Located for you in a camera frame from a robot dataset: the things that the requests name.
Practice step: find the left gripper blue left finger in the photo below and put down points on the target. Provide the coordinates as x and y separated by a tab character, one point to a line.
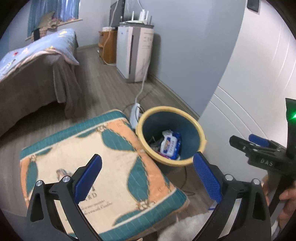
43	220

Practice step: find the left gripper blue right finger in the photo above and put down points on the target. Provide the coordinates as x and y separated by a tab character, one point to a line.
252	221

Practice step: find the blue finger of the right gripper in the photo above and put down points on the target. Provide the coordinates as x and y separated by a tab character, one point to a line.
259	140
242	144

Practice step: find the yellow rimmed teal trash bin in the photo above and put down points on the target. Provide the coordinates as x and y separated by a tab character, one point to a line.
162	118

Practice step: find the person's right hand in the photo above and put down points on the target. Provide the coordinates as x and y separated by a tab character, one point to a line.
289	197

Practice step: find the blue white wipes pack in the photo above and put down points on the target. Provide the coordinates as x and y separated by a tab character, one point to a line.
171	144

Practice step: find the horse print quilted cushion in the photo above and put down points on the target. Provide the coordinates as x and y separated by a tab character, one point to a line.
130	197

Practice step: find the white power strip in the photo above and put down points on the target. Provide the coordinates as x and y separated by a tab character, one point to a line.
135	115

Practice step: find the white air purifier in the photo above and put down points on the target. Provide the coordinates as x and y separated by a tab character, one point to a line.
133	51

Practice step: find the bed with brown blanket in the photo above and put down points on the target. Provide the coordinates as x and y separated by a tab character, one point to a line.
46	79

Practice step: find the white wifi router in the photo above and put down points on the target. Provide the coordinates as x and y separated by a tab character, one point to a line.
142	19

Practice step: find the wooden nightstand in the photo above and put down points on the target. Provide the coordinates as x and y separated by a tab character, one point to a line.
107	46

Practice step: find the light blue floral quilt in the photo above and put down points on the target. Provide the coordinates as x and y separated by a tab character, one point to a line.
62	42

